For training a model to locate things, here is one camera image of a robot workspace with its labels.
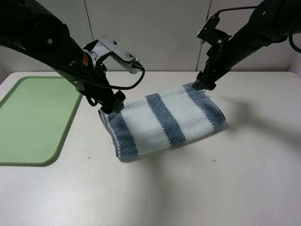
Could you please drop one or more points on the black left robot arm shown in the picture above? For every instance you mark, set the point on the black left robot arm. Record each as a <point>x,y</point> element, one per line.
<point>27,27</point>

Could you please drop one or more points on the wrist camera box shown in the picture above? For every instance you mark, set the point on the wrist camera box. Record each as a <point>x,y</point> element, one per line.
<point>208,30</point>
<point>122,56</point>

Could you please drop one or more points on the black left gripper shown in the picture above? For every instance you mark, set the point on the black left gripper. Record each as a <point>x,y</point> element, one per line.
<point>91,81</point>

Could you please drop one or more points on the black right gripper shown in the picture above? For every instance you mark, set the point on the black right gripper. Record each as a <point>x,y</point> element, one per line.
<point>220,60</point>

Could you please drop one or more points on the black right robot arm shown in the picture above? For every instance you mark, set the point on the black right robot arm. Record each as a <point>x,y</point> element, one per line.
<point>272,21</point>

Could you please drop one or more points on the green plastic tray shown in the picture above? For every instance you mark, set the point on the green plastic tray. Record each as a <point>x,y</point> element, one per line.
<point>35,118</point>

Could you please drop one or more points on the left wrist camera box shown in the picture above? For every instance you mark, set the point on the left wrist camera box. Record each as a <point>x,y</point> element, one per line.
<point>122,56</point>

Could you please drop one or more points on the blue white striped towel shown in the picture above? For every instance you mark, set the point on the blue white striped towel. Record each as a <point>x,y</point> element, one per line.
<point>161,120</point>

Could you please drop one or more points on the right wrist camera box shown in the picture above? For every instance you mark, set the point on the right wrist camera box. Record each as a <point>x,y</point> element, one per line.
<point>208,30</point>

